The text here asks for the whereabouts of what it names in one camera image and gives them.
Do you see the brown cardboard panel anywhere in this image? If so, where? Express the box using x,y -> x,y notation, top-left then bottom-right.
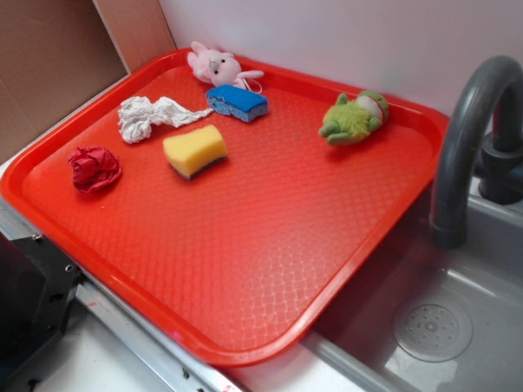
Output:
1,1 -> 176,162

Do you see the sink drain strainer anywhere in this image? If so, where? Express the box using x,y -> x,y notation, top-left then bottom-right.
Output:
392,299 -> 473,363

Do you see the red plastic tray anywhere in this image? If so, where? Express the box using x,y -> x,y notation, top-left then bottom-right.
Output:
1,50 -> 448,368

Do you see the pink plush bunny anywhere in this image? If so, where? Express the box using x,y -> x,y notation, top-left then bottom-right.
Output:
187,42 -> 265,91

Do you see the green plush frog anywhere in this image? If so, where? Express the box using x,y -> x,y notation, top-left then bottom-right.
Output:
319,91 -> 390,146

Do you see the yellow sponge with dark base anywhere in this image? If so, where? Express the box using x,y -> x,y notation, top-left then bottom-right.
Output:
163,124 -> 229,180

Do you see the blue sponge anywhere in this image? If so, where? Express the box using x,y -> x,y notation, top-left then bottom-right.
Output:
206,85 -> 269,123

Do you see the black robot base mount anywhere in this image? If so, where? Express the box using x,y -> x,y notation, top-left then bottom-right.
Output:
1,235 -> 78,385

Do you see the grey toy faucet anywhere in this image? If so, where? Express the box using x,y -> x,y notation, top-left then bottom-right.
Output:
430,56 -> 522,249

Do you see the crumpled red paper ball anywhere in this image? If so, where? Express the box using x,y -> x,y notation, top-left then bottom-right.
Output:
67,146 -> 123,193

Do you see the aluminium frame rail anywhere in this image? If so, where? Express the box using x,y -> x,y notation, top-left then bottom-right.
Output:
0,198 -> 246,392

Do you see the grey toy sink basin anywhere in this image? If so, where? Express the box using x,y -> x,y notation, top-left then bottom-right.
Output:
303,192 -> 522,391

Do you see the crumpled white paper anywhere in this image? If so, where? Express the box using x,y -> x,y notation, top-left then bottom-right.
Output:
118,96 -> 213,144

